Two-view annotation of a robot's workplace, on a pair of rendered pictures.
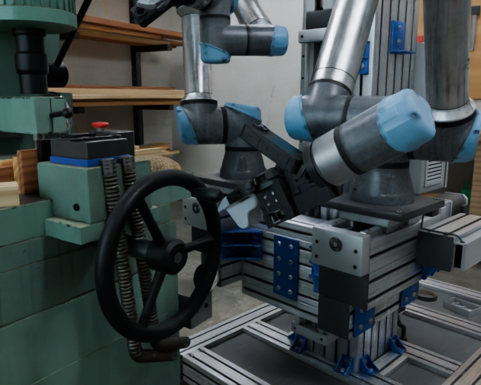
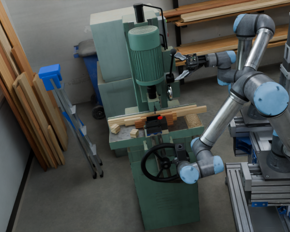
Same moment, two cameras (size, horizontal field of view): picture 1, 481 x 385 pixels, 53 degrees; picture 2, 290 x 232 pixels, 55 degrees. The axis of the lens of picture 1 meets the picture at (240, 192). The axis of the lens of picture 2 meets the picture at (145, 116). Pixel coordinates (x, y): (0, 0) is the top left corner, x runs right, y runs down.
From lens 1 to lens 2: 121 cm
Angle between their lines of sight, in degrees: 55
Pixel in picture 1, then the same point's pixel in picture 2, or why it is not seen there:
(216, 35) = (220, 76)
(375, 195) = (268, 163)
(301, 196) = not seen: hidden behind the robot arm
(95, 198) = (148, 143)
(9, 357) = (136, 168)
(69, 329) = (152, 165)
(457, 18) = (275, 124)
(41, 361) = not seen: hidden behind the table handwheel
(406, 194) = (282, 169)
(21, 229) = (136, 142)
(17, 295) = (136, 156)
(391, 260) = (270, 189)
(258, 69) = not seen: outside the picture
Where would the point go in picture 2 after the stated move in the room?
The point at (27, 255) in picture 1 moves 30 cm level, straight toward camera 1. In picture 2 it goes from (138, 148) to (115, 181)
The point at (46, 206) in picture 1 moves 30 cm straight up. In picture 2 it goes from (143, 137) to (136, 95)
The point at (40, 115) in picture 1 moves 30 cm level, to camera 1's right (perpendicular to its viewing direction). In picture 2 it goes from (150, 107) to (185, 123)
